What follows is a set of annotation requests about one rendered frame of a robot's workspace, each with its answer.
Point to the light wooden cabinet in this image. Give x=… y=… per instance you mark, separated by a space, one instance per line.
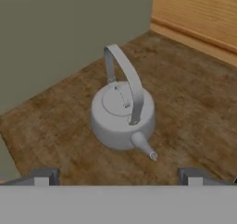
x=197 y=14

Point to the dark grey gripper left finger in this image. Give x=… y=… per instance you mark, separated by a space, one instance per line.
x=46 y=175

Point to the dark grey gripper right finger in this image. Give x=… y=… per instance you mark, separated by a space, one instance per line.
x=193 y=175

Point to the white kettle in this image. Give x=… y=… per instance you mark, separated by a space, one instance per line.
x=120 y=119

